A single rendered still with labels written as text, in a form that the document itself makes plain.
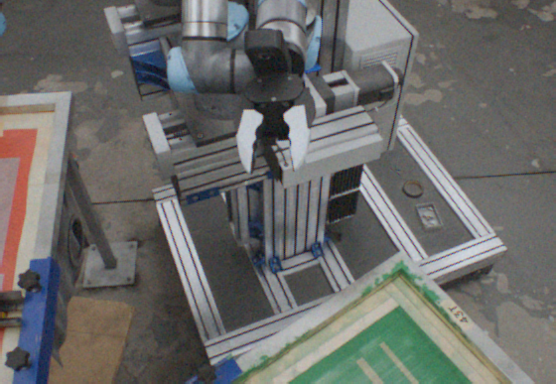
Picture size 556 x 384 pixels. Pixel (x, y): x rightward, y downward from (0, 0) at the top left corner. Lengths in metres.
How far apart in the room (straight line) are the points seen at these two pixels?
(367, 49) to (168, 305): 1.42
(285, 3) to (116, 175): 2.18
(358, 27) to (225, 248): 1.11
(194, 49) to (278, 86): 0.24
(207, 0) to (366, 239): 1.61
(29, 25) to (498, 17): 3.11
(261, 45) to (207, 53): 0.26
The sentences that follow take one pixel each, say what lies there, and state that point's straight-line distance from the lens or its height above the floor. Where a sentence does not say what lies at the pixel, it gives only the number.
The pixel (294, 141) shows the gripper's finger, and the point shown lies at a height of 1.68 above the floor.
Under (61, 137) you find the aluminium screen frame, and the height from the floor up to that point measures 1.14.
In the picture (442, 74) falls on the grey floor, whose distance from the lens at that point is 3.51.
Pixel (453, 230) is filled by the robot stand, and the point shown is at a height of 0.21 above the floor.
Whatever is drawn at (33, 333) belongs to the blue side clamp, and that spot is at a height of 1.07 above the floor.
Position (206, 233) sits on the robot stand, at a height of 0.21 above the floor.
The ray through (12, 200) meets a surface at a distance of 1.50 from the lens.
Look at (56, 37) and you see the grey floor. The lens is 3.94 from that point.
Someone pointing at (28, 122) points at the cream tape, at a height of 1.11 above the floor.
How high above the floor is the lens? 2.15
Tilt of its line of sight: 50 degrees down
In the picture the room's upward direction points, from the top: straight up
